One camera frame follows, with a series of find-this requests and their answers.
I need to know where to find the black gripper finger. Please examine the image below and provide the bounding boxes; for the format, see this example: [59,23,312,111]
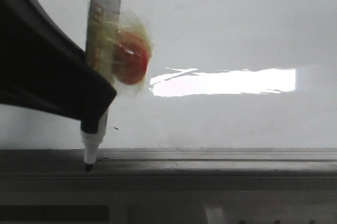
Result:
[1,0,116,134]

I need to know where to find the white black-tipped marker pen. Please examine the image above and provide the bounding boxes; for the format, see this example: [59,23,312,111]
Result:
[81,0,121,172]

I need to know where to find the red disc taped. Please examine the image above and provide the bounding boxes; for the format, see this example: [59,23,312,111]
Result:
[112,10,155,95]

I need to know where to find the white whiteboard with aluminium frame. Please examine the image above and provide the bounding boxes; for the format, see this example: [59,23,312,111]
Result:
[1,0,336,193]

